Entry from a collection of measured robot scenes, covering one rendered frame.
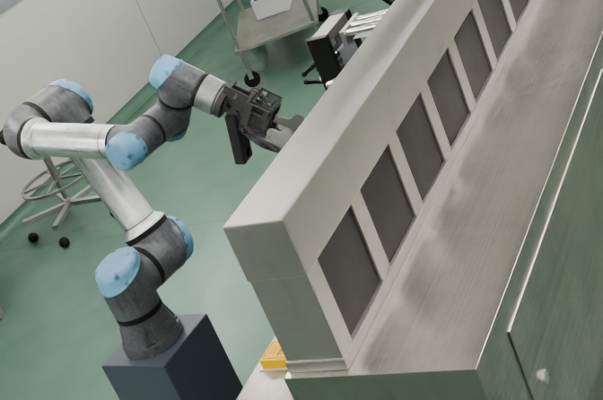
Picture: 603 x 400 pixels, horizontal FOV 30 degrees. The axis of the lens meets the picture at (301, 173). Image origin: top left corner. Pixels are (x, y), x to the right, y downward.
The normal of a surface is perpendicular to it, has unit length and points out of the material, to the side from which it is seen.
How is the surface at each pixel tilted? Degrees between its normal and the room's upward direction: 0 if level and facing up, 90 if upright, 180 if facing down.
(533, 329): 90
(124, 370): 90
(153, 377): 90
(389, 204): 90
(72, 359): 0
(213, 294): 0
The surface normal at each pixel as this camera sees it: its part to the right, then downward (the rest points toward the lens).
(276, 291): -0.37, 0.52
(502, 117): -0.36, -0.85
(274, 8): -0.11, 0.46
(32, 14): 0.86, -0.14
